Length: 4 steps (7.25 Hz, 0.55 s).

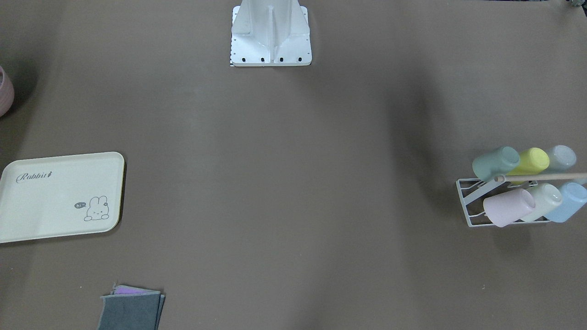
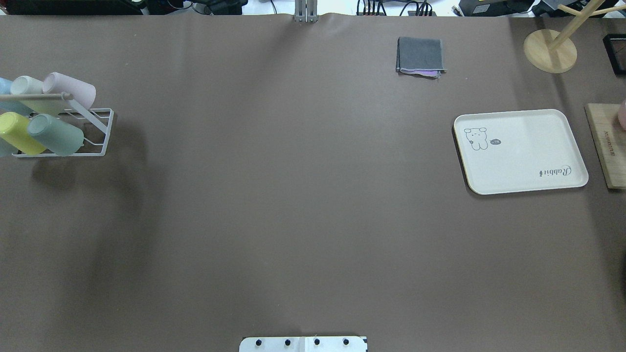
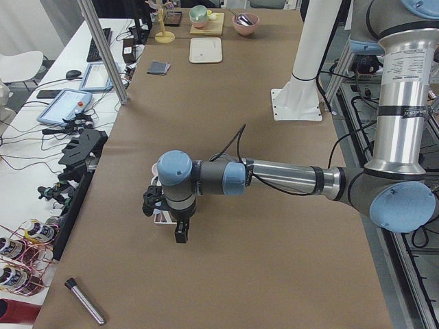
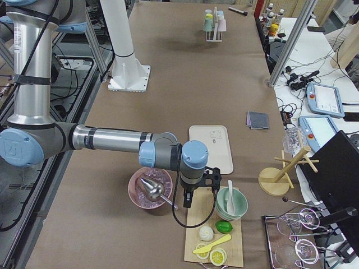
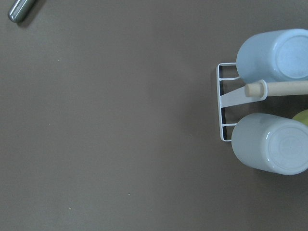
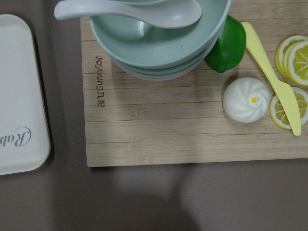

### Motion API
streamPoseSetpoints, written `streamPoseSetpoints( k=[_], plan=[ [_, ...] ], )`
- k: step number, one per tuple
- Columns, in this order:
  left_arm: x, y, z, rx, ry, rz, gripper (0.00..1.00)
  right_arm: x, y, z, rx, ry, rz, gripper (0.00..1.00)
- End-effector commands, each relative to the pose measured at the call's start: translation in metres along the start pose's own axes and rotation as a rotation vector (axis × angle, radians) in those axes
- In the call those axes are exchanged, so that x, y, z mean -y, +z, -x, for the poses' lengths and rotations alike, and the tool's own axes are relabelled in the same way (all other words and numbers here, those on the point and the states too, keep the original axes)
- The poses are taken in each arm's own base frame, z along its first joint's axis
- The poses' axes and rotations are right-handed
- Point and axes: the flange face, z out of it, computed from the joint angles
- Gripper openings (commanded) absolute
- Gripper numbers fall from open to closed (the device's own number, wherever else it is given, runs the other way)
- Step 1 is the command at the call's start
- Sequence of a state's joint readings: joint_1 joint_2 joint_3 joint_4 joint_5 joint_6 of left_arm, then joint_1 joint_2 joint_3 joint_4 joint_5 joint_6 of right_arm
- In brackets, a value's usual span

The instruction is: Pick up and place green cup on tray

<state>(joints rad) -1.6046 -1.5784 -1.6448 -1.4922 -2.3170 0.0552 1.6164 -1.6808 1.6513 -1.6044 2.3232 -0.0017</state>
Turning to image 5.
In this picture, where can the grey cup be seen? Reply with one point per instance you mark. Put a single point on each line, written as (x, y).
(271, 143)

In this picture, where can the light blue cup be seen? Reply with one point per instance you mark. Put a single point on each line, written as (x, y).
(274, 56)

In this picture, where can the yellow cup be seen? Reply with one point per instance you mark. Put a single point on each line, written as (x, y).
(302, 117)

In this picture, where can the metal cylinder tube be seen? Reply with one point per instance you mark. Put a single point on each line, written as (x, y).
(22, 11)

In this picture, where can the white wire cup rack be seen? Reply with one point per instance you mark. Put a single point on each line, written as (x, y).
(250, 93)

